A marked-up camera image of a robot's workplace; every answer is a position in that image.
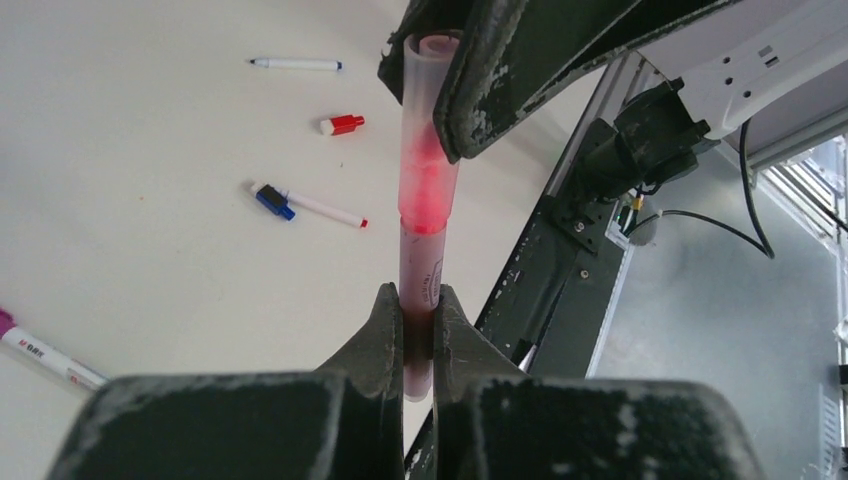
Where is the red pen cap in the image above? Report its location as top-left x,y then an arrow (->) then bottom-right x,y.
319,115 -> 365,136

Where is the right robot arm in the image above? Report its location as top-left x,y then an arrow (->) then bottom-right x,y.
378,1 -> 847,161

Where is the white pen blue end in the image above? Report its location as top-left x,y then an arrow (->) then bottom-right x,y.
248,57 -> 343,72

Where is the magenta pen cap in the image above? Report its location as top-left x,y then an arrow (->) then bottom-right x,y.
0,309 -> 17,338

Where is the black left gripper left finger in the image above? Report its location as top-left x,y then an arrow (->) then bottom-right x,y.
48,283 -> 404,479

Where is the white marker pen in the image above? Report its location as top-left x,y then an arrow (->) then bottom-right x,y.
1,325 -> 108,391

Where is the grey cable duct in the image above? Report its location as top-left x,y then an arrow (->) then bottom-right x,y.
756,133 -> 847,479

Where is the black right camera cable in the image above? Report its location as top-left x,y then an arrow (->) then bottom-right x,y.
625,119 -> 776,261

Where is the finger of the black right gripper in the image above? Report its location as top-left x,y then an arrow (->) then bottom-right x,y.
377,0 -> 474,104
434,0 -> 728,163

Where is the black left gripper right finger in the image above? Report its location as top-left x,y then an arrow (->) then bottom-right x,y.
433,286 -> 765,479

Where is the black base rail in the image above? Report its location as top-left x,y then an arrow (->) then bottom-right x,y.
404,79 -> 713,480

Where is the pink highlighter pen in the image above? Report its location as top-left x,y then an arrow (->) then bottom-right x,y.
398,225 -> 446,402

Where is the blue pen cap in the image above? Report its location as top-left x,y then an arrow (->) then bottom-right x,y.
251,182 -> 296,221

